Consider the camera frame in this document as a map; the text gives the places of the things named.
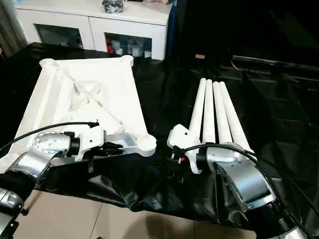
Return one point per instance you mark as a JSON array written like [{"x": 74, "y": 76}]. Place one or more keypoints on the white plastic table leg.
[
  {"x": 234, "y": 117},
  {"x": 221, "y": 112},
  {"x": 209, "y": 112},
  {"x": 198, "y": 107}
]

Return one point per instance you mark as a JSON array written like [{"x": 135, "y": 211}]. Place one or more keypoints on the black plastic mat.
[{"x": 162, "y": 99}]

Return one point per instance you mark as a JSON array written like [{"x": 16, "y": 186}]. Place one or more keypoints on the small beige block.
[{"x": 200, "y": 56}]

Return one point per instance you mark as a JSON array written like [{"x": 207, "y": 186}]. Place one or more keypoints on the white cabinet with glass doors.
[{"x": 94, "y": 22}]

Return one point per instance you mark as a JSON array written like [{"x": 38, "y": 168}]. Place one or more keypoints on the clear bag of dark parts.
[{"x": 113, "y": 6}]

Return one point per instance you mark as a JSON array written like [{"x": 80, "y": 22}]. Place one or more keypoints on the grey curtain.
[{"x": 10, "y": 25}]

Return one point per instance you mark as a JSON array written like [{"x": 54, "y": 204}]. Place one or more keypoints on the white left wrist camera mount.
[{"x": 89, "y": 139}]

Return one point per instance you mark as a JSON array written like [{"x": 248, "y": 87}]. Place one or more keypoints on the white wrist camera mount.
[
  {"x": 179, "y": 134},
  {"x": 89, "y": 139}
]

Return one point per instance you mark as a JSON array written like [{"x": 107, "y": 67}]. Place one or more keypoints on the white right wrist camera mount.
[{"x": 179, "y": 134}]

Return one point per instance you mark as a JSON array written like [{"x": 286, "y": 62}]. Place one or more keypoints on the black metal stand frame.
[{"x": 25, "y": 212}]

